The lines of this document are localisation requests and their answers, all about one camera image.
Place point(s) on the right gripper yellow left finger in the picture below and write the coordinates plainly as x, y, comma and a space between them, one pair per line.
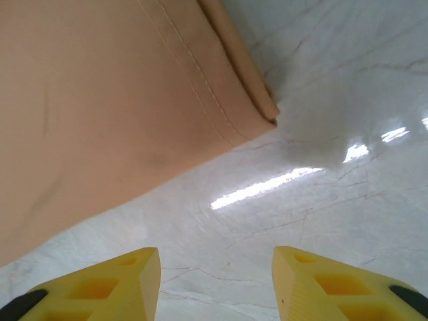
110, 294

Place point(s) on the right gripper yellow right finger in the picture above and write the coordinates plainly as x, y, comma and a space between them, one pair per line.
327, 294

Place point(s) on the tan printed t-shirt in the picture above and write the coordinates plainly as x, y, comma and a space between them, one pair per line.
100, 117

